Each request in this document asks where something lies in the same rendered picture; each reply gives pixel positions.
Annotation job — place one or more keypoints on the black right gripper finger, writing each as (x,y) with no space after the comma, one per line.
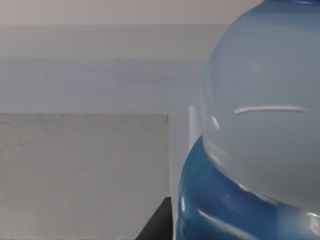
(162,223)

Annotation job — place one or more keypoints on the clear blue plastic bottle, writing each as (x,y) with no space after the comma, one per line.
(252,140)

